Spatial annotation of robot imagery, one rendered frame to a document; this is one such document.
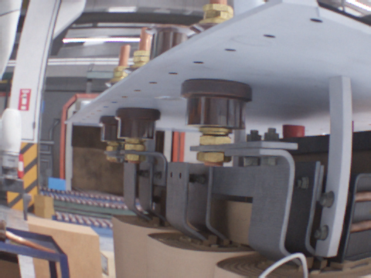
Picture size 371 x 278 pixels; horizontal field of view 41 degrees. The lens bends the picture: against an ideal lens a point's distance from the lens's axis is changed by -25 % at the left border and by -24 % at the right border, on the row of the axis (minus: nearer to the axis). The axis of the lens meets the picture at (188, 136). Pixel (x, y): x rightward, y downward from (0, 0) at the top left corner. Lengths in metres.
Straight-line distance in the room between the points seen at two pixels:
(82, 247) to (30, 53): 9.44
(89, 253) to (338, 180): 1.76
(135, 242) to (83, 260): 0.90
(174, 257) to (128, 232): 0.43
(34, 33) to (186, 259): 10.77
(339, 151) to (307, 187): 0.08
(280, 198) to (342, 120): 0.14
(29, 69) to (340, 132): 10.94
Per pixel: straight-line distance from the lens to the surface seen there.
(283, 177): 0.77
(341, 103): 0.76
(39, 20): 11.81
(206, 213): 1.19
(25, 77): 11.54
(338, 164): 0.76
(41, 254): 1.77
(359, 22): 0.46
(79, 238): 2.39
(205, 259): 1.08
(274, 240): 0.78
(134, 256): 1.54
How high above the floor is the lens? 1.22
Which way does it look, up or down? 3 degrees up
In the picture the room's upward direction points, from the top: 3 degrees clockwise
